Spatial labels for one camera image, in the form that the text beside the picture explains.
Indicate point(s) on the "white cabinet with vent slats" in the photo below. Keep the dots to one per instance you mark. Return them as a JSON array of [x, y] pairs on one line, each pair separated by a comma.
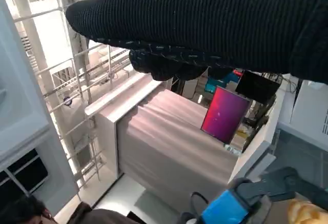
[[310, 106]]

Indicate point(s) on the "purple screen monitor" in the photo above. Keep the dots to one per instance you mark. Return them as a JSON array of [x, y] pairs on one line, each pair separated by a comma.
[[224, 113]]

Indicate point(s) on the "beige office partition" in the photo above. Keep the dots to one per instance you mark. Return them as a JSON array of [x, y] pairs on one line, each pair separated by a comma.
[[166, 137]]

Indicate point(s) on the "blue cardboard box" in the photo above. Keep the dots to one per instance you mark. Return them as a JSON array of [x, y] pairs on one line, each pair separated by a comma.
[[217, 83]]

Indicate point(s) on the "long striped toy bread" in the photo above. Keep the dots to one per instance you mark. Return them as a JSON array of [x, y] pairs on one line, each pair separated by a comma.
[[307, 212]]

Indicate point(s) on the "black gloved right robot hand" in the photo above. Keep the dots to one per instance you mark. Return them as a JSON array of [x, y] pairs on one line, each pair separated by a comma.
[[205, 16]]

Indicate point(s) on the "person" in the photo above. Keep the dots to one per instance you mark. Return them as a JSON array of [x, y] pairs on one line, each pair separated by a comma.
[[25, 211]]

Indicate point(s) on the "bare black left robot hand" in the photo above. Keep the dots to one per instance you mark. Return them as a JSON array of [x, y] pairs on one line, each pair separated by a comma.
[[225, 208]]

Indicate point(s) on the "white metal rack frame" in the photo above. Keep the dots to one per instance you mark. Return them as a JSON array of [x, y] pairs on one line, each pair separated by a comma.
[[82, 55]]

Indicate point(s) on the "black box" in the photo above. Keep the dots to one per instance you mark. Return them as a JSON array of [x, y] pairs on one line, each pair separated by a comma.
[[256, 85]]

